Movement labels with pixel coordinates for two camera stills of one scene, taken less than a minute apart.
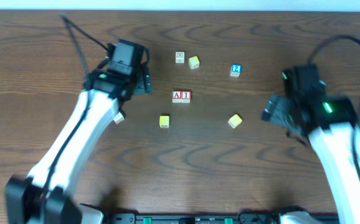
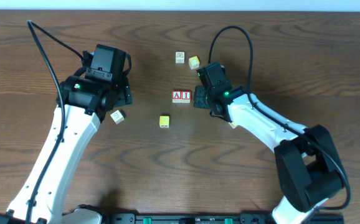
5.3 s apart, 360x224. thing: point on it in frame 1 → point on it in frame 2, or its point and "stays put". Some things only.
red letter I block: (186, 96) stays put
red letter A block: (176, 96) stays put
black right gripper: (275, 109) → (199, 97)
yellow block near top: (194, 62) stays put
